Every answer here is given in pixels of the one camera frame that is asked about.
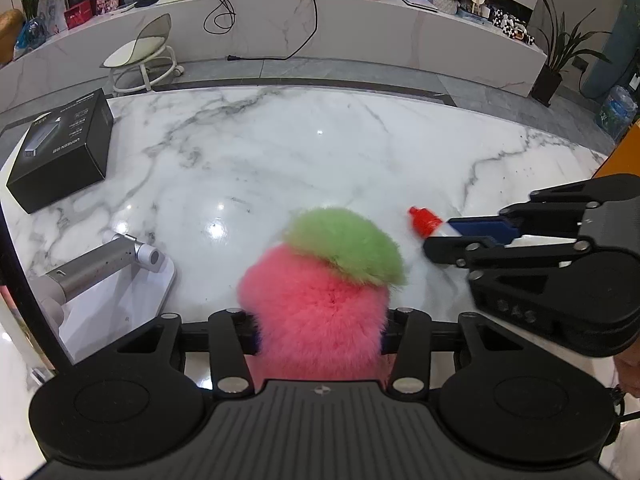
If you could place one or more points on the silver laptop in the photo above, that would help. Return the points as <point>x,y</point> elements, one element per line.
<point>419,2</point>

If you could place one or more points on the white glue bottle red cap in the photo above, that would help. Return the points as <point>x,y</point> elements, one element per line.
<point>425,220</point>

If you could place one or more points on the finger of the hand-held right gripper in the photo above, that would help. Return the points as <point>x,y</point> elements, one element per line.
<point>450,251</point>
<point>485,229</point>

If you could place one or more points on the blue water jug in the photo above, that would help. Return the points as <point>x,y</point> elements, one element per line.
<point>616,112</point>

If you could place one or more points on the black white checkered toy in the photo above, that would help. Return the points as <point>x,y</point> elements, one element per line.
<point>510,25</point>

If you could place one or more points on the pink fluffy plush green top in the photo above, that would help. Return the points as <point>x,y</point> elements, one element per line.
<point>315,310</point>

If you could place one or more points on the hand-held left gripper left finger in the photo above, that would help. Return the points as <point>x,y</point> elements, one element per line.
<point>235,340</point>

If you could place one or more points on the potted long-leaf plant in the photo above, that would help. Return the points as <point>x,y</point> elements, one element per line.
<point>547,85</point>

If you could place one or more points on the silver and white phone stand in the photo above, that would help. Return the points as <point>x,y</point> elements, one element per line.
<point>90,272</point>

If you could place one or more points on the white swivel chair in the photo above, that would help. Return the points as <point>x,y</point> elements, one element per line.
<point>145,50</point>

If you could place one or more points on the person's right hand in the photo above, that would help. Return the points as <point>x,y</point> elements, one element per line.
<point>631,375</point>

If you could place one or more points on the orange storage box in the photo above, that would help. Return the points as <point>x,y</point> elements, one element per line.
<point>627,155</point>

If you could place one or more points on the black product box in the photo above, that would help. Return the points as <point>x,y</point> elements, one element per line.
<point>60,150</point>

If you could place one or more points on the red photo frames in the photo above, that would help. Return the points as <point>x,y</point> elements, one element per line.
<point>92,10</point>

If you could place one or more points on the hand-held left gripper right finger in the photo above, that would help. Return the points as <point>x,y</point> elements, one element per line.
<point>410,340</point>

